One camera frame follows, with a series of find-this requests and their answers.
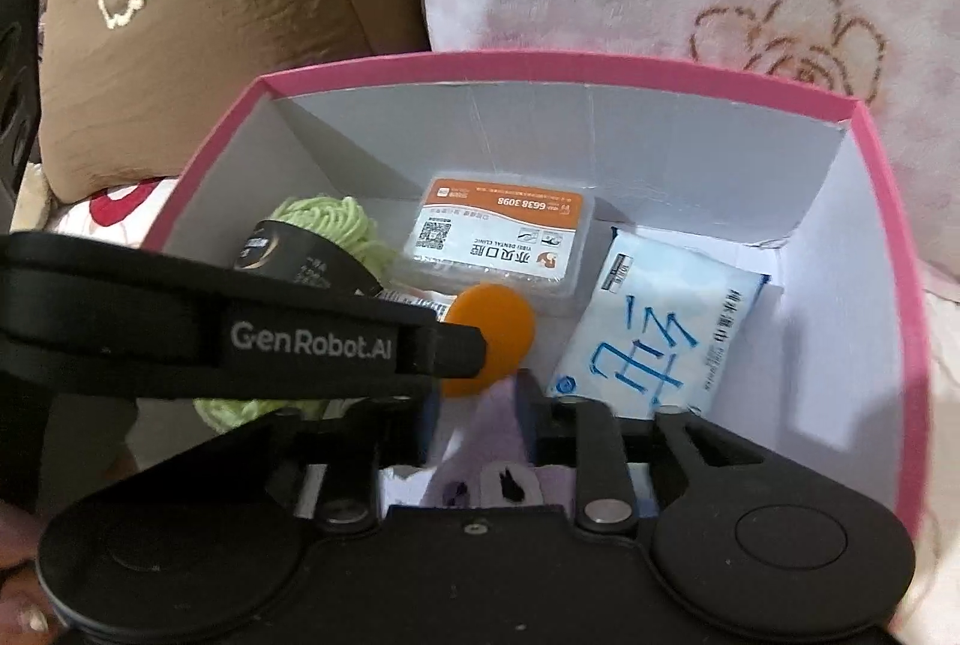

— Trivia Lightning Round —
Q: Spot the purple plush toy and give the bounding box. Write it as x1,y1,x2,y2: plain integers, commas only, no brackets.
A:
379,375,578,511

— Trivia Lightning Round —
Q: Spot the orange makeup sponge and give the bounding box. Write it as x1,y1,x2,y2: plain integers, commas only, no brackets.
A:
439,285,537,400

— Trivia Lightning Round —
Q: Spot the bear printed blanket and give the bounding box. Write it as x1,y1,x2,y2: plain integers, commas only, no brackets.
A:
15,161,185,252

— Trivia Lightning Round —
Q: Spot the blue wet wipes packet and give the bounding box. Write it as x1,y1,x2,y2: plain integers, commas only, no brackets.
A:
546,225,773,421

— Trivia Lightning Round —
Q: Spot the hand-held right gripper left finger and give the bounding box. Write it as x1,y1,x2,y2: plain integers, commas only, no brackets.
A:
296,390,440,533

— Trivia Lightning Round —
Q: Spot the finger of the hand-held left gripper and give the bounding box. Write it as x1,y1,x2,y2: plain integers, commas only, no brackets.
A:
420,321,487,387

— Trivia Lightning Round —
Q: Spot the small white packet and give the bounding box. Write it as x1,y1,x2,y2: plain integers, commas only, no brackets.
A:
379,287,458,320

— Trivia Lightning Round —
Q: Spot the person's left hand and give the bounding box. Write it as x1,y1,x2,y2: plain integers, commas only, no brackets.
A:
0,502,57,642

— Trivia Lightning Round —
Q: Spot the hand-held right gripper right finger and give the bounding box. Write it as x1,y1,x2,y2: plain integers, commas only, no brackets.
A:
516,371,755,533

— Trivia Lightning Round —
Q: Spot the green yarn ball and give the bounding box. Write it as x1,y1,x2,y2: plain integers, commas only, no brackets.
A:
193,195,402,436

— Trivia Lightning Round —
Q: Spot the clear box with orange label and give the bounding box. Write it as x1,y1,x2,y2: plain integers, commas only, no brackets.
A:
397,172,597,316

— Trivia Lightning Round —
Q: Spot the pink cardboard box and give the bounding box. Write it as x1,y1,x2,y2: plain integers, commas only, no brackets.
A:
139,49,935,541

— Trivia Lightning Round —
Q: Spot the brown pillow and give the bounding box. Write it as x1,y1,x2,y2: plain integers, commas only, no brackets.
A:
34,0,432,203

